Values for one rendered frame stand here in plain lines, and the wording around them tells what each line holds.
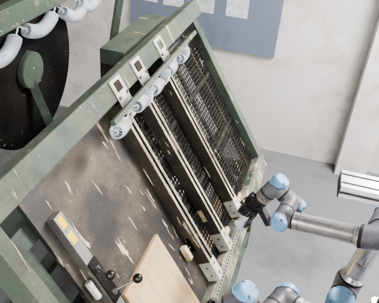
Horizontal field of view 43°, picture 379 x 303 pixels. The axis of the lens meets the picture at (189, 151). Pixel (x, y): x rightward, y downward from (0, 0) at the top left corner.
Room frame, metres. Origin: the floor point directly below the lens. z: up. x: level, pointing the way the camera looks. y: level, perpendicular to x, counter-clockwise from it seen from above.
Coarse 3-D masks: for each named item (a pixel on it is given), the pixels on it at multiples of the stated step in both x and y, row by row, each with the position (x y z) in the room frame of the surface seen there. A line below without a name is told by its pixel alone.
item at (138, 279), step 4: (136, 276) 1.23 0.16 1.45; (140, 276) 1.23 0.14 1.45; (132, 280) 1.23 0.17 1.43; (136, 280) 1.22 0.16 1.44; (140, 280) 1.22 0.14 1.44; (124, 284) 1.22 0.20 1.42; (128, 284) 1.22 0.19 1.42; (112, 288) 1.21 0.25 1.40; (120, 288) 1.21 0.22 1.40; (112, 292) 1.20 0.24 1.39; (116, 292) 1.20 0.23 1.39
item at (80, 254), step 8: (56, 216) 1.25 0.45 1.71; (64, 216) 1.28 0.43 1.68; (48, 224) 1.24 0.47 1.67; (56, 224) 1.23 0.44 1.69; (56, 232) 1.23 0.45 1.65; (64, 232) 1.23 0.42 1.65; (64, 240) 1.23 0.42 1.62; (80, 240) 1.26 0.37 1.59; (72, 248) 1.22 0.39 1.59; (80, 248) 1.23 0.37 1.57; (72, 256) 1.22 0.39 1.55; (80, 256) 1.21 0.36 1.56; (88, 256) 1.24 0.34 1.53; (80, 264) 1.21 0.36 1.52; (88, 272) 1.20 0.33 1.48; (96, 280) 1.20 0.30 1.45; (104, 296) 1.19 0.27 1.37; (120, 296) 1.22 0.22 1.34
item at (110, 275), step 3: (96, 267) 1.21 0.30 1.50; (99, 267) 1.22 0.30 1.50; (96, 270) 1.21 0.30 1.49; (99, 270) 1.20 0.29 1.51; (102, 270) 1.19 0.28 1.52; (108, 270) 1.16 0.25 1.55; (111, 270) 1.16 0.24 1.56; (105, 273) 1.15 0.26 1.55; (108, 273) 1.15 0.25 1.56; (111, 273) 1.15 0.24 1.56; (114, 273) 1.15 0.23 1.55; (105, 276) 1.14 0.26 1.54; (108, 276) 1.14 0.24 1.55; (111, 276) 1.14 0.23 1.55; (114, 276) 1.15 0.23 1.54; (108, 279) 1.13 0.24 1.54; (111, 279) 1.14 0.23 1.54
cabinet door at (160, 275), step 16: (160, 240) 1.61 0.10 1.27; (144, 256) 1.48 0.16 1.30; (160, 256) 1.55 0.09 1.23; (144, 272) 1.42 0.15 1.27; (160, 272) 1.49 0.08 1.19; (176, 272) 1.57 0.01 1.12; (128, 288) 1.30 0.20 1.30; (144, 288) 1.36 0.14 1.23; (160, 288) 1.43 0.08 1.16; (176, 288) 1.51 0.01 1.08
